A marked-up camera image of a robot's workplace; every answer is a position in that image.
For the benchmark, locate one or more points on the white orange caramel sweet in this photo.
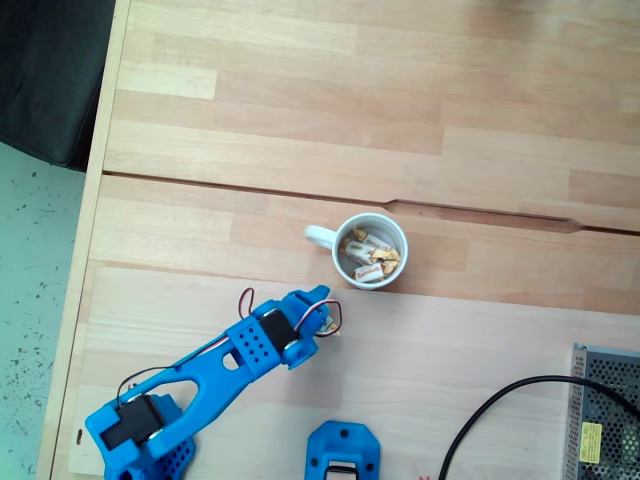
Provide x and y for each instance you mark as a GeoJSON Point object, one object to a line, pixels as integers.
{"type": "Point", "coordinates": [356, 250]}
{"type": "Point", "coordinates": [359, 235]}
{"type": "Point", "coordinates": [385, 252]}
{"type": "Point", "coordinates": [330, 325]}
{"type": "Point", "coordinates": [369, 272]}

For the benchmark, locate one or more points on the white ceramic mug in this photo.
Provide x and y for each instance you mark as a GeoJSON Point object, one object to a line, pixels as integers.
{"type": "Point", "coordinates": [372, 285]}

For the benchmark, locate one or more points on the pale wooden base board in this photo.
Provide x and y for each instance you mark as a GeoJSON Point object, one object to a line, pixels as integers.
{"type": "Point", "coordinates": [450, 350]}

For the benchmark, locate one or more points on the perforated metal power supply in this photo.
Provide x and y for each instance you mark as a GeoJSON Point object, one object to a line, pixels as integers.
{"type": "Point", "coordinates": [607, 400]}

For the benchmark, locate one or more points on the black upholstered seat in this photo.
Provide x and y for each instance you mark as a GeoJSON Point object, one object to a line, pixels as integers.
{"type": "Point", "coordinates": [45, 75]}

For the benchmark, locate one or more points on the blue printed mount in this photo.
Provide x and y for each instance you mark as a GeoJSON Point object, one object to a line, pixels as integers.
{"type": "Point", "coordinates": [342, 442]}

